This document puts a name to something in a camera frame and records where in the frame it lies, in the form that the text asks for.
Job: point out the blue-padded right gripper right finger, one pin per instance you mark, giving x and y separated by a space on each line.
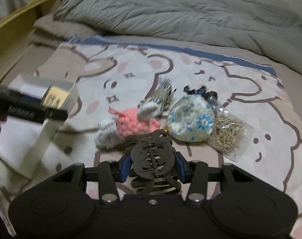
194 173

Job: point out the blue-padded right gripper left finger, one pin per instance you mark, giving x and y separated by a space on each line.
110 173

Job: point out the pink white crochet bunny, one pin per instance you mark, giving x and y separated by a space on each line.
132 121

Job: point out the dark brown hair claw clip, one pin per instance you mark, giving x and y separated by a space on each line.
153 163

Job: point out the gold yellow small packet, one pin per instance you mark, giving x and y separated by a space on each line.
56 98

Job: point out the plastic bag of beige cords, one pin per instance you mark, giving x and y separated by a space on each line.
230 135

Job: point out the dark blue brown scrunchie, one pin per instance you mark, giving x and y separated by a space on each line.
203 92

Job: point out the white cardboard box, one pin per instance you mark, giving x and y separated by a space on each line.
23 143

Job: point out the blue floral fabric pouch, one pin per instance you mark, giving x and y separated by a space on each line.
191 119

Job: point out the yellow wooden bedside shelf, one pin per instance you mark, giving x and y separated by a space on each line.
14 30

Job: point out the beige fluffy folded blanket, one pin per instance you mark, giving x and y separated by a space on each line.
49 32

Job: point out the cartoon bear print cloth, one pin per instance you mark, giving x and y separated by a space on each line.
123 75

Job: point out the grey quilted duvet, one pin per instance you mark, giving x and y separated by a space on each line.
261 27

